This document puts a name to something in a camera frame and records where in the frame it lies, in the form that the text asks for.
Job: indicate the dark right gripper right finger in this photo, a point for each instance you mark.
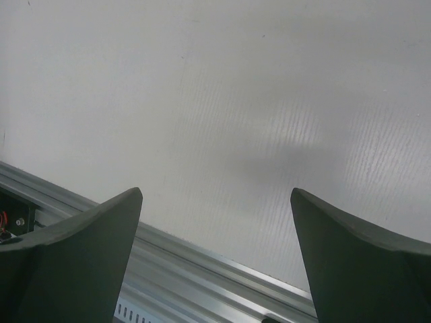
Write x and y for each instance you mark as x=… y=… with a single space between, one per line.
x=358 y=271

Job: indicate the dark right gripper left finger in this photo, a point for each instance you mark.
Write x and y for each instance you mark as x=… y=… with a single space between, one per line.
x=73 y=270

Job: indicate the white slotted cable duct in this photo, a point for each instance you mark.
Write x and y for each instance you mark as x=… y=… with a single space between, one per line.
x=128 y=312

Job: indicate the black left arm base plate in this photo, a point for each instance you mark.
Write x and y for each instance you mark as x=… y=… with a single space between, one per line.
x=17 y=216

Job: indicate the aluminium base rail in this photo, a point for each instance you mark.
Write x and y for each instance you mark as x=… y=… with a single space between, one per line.
x=174 y=280

